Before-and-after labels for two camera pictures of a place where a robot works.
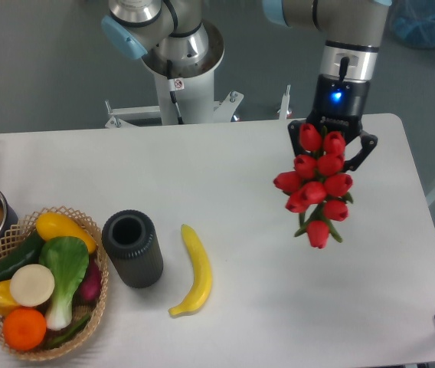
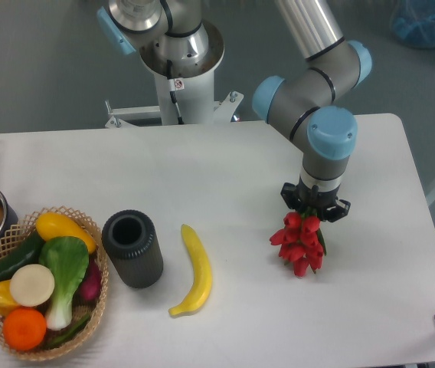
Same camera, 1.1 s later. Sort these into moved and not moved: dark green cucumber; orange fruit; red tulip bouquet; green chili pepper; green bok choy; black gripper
Moved: red tulip bouquet; black gripper
Not moved: orange fruit; dark green cucumber; green chili pepper; green bok choy
